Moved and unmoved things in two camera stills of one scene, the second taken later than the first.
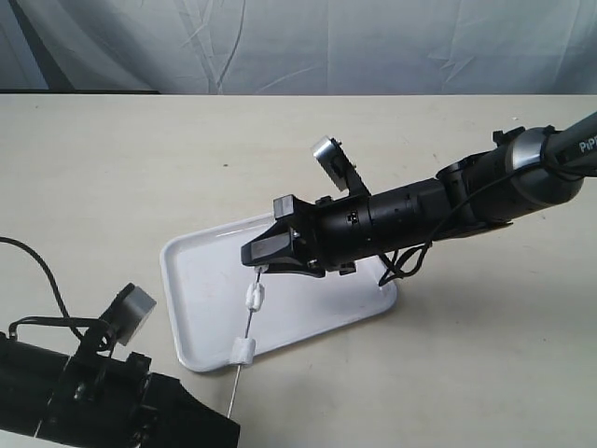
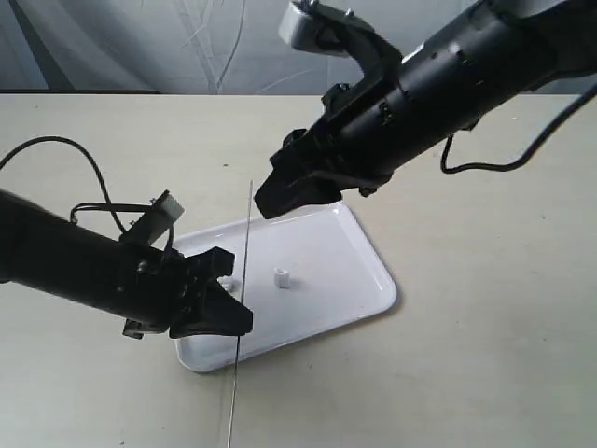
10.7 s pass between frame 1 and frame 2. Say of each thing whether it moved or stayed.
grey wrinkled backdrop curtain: stayed
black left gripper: moved
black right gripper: moved
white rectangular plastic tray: stayed
